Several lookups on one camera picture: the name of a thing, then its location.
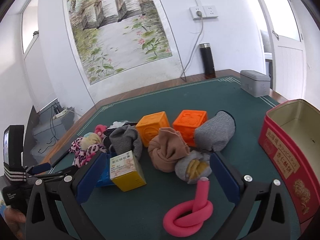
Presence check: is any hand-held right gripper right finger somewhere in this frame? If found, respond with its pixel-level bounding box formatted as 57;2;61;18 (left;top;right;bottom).
209;151;300;240

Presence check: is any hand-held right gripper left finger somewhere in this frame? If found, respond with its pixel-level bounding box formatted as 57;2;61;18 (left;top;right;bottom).
25;151;108;240

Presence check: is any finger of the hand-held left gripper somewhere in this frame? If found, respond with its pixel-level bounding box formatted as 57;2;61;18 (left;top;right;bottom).
30;168;78;181
26;163;52;175

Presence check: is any blue plastic packet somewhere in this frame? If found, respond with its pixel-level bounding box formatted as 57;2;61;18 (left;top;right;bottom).
95;151;120;188

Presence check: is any pink leopard print sock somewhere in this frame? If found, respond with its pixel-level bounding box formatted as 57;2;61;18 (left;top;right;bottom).
69;136;108;168

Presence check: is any pink foam tube knot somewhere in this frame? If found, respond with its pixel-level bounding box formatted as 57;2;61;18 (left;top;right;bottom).
162;177;214;237

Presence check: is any cream pink towel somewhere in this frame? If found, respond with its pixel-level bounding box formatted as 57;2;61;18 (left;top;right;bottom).
84;132;103;148

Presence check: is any small yellow carton box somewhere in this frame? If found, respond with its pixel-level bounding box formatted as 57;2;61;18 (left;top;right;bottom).
109;151;147;192

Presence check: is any small pink toy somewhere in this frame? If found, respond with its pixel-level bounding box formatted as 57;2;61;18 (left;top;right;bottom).
94;124;108;138

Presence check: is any grey sock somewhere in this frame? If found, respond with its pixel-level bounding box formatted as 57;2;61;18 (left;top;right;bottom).
194;110;237;153

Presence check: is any red tin container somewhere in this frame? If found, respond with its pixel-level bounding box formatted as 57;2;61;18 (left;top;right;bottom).
258;99;320;233

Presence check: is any yellow-orange embossed cube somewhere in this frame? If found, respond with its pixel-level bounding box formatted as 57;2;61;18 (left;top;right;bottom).
136;111;173;147

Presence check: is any person's left hand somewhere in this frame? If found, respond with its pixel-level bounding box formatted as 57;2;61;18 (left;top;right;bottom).
4;208;26;232

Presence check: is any black upright board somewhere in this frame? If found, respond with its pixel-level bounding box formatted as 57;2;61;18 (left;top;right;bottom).
23;105;40;165

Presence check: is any grey low cabinet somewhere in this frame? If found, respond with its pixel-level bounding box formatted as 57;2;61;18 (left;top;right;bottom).
30;102;75;163

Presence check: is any black sock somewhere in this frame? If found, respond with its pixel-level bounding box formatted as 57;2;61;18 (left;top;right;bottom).
102;128;118;147

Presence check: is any grey and yellow sock ball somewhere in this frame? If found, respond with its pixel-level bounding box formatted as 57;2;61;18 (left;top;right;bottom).
174;151;213;185

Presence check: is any dark grey sock ball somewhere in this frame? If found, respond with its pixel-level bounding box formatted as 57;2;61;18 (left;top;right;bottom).
109;125;143;159

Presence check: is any white power strip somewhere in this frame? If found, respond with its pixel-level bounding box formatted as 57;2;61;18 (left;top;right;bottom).
54;107;75;118

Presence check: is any orange embossed cube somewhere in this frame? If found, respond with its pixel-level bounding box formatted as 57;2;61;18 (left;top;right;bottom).
172;109;208;147

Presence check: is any tan sock ball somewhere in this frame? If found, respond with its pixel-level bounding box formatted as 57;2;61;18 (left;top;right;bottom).
147;127;191;172

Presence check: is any grey lidded box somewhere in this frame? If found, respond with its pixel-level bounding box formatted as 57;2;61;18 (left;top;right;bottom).
240;69;271;98

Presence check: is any black thermos bottle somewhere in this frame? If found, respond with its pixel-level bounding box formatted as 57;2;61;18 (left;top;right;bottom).
199;43;216;79

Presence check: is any white door with glass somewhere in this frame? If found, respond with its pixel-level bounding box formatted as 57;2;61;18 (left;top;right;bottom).
250;0;307;100

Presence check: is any grey power cable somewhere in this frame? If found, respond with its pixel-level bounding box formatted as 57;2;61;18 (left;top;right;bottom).
180;11;204;80

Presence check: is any landscape wall painting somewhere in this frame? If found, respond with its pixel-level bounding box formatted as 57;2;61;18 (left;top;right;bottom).
65;0;173;85

